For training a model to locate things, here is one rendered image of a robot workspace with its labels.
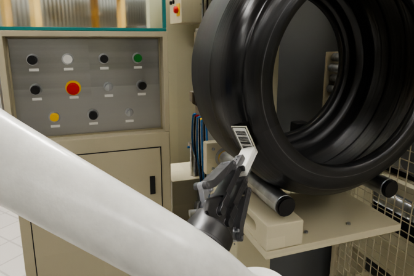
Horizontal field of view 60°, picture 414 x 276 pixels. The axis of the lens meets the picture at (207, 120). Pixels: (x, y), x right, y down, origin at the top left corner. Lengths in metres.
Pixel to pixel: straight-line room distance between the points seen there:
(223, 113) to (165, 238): 0.46
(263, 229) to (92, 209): 0.57
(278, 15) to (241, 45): 0.08
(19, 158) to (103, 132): 1.12
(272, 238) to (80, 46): 0.91
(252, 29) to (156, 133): 0.79
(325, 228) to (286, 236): 0.14
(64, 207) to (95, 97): 1.11
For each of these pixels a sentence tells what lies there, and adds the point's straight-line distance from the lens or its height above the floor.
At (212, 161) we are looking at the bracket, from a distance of 1.06.
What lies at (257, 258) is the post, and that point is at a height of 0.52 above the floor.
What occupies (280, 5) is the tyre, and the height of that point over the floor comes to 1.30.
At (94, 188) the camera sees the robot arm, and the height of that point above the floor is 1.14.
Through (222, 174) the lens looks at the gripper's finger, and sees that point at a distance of 0.58.
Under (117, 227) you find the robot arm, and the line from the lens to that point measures 0.27.
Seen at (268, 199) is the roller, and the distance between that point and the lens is 0.81.
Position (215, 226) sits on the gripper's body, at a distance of 0.52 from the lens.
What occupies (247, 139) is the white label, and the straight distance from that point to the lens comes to 0.69.
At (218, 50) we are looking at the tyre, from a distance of 0.70.
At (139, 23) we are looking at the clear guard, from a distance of 1.34.
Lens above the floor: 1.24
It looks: 13 degrees down
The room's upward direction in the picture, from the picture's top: straight up
